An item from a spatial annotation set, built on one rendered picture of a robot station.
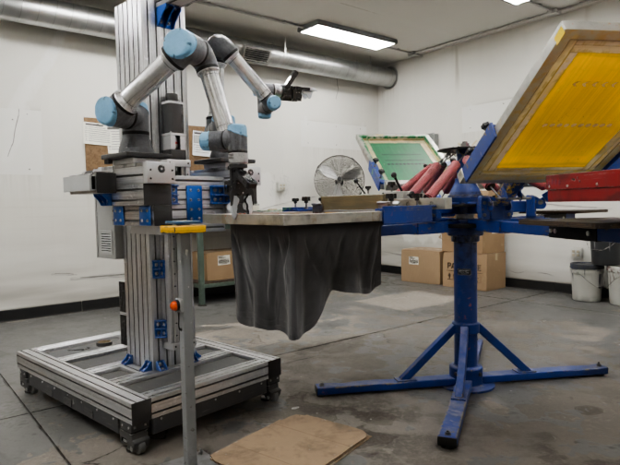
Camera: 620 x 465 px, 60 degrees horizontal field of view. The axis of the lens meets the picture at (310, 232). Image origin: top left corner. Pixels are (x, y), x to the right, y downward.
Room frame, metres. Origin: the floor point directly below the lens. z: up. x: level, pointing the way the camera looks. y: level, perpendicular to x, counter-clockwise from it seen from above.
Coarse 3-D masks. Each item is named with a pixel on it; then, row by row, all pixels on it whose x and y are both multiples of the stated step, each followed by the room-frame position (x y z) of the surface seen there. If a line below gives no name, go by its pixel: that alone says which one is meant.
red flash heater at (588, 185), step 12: (552, 180) 1.80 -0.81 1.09; (564, 180) 1.73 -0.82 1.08; (576, 180) 1.67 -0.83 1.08; (588, 180) 1.62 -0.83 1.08; (600, 180) 1.57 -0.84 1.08; (612, 180) 1.52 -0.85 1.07; (552, 192) 1.80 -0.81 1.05; (564, 192) 1.74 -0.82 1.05; (576, 192) 1.68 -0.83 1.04; (588, 192) 1.62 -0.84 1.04; (600, 192) 1.57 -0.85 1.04; (612, 192) 1.52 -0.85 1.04
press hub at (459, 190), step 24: (456, 192) 2.92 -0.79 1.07; (480, 192) 2.92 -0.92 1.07; (456, 216) 2.97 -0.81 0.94; (456, 240) 2.93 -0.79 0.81; (456, 264) 2.95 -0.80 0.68; (456, 288) 2.95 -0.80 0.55; (456, 312) 2.95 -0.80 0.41; (456, 336) 2.95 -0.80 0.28; (456, 360) 2.95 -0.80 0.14; (480, 384) 2.90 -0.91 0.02
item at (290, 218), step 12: (204, 216) 2.28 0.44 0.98; (216, 216) 2.20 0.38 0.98; (228, 216) 2.12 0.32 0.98; (240, 216) 2.05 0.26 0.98; (252, 216) 1.99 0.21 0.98; (264, 216) 1.93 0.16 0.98; (276, 216) 1.87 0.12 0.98; (288, 216) 1.85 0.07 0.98; (300, 216) 1.88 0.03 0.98; (312, 216) 1.92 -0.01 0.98; (324, 216) 1.95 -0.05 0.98; (336, 216) 1.99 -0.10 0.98; (348, 216) 2.02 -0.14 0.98; (360, 216) 2.06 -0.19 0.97; (372, 216) 2.10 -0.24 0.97
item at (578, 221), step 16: (480, 224) 2.73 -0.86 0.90; (496, 224) 2.56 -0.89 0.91; (512, 224) 2.44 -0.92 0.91; (528, 224) 1.98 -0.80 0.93; (544, 224) 1.88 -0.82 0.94; (560, 224) 1.79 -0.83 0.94; (576, 224) 1.71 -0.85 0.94; (592, 224) 1.64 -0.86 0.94; (608, 224) 1.62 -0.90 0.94; (592, 240) 1.90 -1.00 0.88; (608, 240) 1.82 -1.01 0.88
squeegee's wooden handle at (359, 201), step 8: (328, 200) 2.54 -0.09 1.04; (336, 200) 2.50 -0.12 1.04; (344, 200) 2.46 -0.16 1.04; (352, 200) 2.41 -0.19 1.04; (360, 200) 2.38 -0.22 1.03; (368, 200) 2.34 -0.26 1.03; (376, 200) 2.30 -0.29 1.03; (384, 200) 2.28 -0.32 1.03; (328, 208) 2.54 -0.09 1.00; (336, 208) 2.50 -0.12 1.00; (344, 208) 2.46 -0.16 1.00; (352, 208) 2.42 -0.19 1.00; (360, 208) 2.38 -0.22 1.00; (368, 208) 2.34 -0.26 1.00; (376, 208) 2.30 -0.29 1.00
